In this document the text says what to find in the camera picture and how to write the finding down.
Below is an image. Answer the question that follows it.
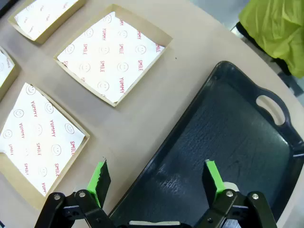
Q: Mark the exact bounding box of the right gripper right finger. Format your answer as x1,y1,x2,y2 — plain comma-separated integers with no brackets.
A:
194,159,278,228

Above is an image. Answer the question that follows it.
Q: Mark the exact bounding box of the kraft paper food box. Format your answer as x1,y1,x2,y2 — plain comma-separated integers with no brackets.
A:
0,46,21,102
8,0,87,45
53,3,173,107
0,82,91,211

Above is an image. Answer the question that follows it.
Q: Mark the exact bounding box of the person in yellow-green jacket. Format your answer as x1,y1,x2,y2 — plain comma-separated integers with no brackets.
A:
235,0,304,79

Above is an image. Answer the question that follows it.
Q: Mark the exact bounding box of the black serving tray with handles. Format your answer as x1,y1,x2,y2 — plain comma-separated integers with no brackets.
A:
108,60,304,228

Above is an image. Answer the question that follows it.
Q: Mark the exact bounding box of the white printed paper liner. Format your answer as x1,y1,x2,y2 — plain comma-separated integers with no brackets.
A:
57,11,166,104
0,83,86,197
14,0,79,41
0,49,15,88

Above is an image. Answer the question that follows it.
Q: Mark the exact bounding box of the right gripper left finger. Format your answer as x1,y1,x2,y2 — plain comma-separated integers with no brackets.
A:
34,158,114,228

